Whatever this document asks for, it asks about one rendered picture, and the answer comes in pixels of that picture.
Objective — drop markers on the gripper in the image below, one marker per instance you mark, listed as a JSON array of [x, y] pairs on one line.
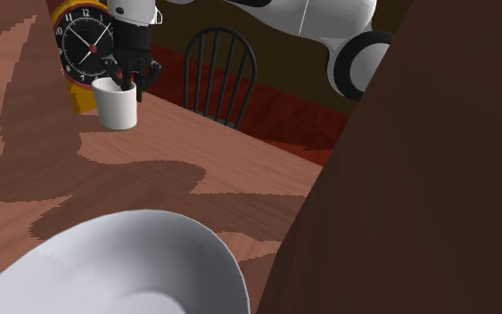
[[132, 45]]

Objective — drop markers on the white cup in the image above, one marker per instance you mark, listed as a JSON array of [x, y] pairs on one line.
[[116, 108]]

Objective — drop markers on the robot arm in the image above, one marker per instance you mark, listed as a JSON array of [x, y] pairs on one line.
[[320, 17]]

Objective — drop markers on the black spindle-back chair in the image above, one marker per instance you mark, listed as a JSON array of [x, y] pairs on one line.
[[198, 65]]

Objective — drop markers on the yellow clock with black face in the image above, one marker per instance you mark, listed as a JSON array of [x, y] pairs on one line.
[[81, 39]]

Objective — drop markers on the brown wooden table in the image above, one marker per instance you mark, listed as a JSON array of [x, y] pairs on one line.
[[233, 152]]

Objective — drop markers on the white bowl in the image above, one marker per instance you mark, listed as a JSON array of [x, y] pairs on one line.
[[116, 265]]

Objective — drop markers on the large dark brown object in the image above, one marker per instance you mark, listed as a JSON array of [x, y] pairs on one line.
[[415, 195]]

